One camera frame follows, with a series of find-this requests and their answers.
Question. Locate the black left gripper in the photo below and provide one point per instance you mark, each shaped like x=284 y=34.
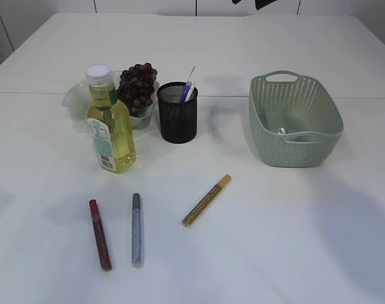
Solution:
x=259 y=4

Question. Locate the clear plastic ruler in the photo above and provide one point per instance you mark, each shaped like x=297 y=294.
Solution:
x=190 y=75

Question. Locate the pink capped scissors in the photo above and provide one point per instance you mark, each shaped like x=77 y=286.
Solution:
x=190 y=92

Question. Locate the blue capped scissors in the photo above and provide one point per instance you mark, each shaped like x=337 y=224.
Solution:
x=185 y=92

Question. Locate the clear plastic sheet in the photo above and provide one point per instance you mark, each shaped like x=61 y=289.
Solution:
x=281 y=131

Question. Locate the purple artificial grape bunch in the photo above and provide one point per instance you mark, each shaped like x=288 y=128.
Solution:
x=136 y=88

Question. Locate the gold glitter marker pen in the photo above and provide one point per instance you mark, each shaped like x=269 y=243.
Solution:
x=204 y=203

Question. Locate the yellow oil bottle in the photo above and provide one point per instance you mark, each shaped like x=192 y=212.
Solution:
x=109 y=122

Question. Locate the silver glitter marker pen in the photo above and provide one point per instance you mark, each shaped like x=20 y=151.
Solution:
x=137 y=235

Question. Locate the red glitter marker pen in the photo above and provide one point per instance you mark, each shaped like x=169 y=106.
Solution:
x=101 y=244

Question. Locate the green woven plastic basket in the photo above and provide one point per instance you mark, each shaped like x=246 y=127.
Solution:
x=301 y=105

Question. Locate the black mesh pen holder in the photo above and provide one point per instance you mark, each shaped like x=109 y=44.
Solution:
x=178 y=121

